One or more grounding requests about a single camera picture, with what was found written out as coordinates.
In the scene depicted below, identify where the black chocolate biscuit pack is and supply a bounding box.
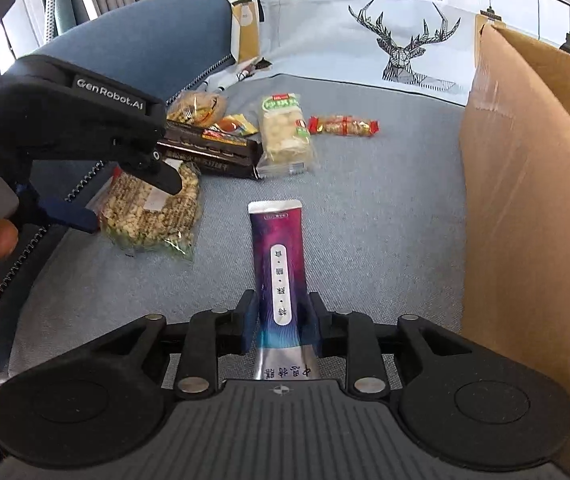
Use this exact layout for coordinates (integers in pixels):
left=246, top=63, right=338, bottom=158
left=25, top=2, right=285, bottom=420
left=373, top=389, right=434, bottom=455
left=157, top=120, right=262, bottom=180

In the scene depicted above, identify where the round peanut brittle pack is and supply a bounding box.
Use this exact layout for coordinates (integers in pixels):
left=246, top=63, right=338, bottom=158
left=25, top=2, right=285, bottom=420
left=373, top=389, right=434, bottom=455
left=98, top=159, right=201, bottom=260

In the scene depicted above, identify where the purple white snack sachet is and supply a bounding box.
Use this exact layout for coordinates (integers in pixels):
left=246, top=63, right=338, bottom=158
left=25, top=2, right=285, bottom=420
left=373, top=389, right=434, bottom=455
left=248, top=200, right=320, bottom=380

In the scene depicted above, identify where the clear bag of candies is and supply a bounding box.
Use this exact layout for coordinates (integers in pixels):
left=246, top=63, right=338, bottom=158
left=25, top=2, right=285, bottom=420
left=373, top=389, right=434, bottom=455
left=167, top=90, right=227, bottom=128

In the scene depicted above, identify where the green sachima cake pack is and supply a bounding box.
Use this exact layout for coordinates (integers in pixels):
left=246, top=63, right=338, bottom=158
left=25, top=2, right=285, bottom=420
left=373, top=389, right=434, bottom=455
left=257, top=93, right=315, bottom=179

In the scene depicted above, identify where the small red peanut candy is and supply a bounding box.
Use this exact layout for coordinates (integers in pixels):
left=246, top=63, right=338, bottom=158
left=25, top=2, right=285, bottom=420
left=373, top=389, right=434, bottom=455
left=308, top=115, right=379, bottom=138

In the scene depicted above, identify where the dark red snack stick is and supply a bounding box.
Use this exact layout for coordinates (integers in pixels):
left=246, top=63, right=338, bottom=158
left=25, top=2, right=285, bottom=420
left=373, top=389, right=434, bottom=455
left=109, top=166, right=122, bottom=185

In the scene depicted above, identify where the yellow orange snack pack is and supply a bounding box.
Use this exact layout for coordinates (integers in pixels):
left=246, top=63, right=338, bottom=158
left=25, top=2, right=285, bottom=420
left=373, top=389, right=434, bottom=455
left=203, top=114, right=259, bottom=145

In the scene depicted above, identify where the cardboard box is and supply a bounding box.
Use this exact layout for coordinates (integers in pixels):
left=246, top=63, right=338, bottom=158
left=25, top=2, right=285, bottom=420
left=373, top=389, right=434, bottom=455
left=460, top=25, right=570, bottom=473

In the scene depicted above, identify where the deer print sofa cover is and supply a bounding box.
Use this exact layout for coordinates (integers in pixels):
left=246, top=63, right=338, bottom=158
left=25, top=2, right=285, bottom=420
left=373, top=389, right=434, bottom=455
left=9, top=0, right=570, bottom=374

